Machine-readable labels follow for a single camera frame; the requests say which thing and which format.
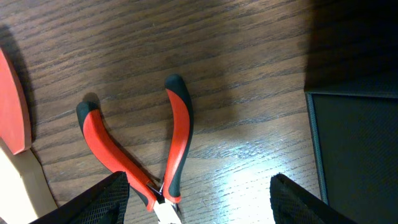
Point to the red scraper wooden handle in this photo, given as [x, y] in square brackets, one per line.
[25, 195]

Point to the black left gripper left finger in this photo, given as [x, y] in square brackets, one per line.
[105, 202]

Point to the black open gift box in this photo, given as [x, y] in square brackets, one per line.
[354, 131]

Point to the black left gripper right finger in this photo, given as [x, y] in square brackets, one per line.
[292, 204]

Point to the red black cutting pliers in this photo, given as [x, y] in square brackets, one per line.
[164, 202]

